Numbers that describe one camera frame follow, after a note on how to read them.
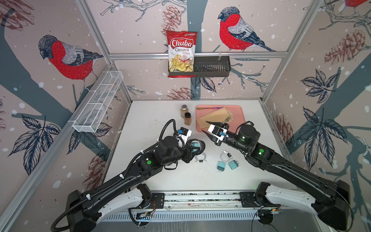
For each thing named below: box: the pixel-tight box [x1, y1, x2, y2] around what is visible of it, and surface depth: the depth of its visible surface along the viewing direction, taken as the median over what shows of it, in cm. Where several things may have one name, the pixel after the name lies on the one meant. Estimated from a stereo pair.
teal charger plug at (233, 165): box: [228, 159, 240, 171], surface depth 86 cm
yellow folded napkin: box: [196, 106, 229, 129], surface depth 109 cm
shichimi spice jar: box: [180, 104, 189, 119], surface depth 106 cm
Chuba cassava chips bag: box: [166, 30, 198, 78], surface depth 86 cm
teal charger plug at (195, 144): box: [191, 141, 200, 147], surface depth 68 cm
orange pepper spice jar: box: [184, 112, 192, 126], surface depth 103 cm
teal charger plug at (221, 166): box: [216, 160, 226, 173], surface depth 86 cm
